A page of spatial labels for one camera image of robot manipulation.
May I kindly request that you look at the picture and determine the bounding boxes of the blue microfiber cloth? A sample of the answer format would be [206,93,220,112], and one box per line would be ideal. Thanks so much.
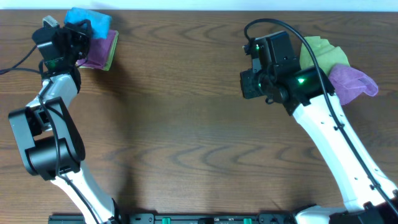
[64,7,112,39]

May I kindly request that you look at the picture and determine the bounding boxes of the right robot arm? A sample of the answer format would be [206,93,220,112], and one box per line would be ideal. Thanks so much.
[240,67,397,223]

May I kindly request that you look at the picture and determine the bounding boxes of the folded purple cloth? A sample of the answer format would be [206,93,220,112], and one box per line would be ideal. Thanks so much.
[76,29,117,70]

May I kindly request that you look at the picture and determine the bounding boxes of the folded green cloth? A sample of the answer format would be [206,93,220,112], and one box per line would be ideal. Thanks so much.
[76,30,119,72]

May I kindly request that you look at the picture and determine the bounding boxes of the crumpled green cloth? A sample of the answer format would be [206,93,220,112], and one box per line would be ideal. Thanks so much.
[299,36,349,76]

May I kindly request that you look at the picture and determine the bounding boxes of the crumpled purple cloth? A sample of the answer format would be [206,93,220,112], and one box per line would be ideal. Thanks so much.
[328,64,379,105]

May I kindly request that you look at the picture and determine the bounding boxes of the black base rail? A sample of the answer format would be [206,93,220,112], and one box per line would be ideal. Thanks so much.
[47,212,297,224]

